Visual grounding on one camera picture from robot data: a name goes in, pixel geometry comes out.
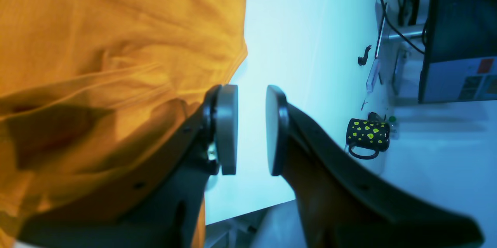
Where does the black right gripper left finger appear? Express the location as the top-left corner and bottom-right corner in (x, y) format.
(18, 85), (238, 248)

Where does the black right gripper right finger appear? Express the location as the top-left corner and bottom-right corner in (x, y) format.
(266, 85), (484, 248)

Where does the orange T-shirt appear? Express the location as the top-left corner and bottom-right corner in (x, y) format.
(1, 0), (247, 248)

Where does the black mug with green dots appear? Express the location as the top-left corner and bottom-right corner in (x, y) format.
(346, 118), (390, 160)

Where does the dark monitor screen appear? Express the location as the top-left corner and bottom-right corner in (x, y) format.
(418, 0), (497, 104)

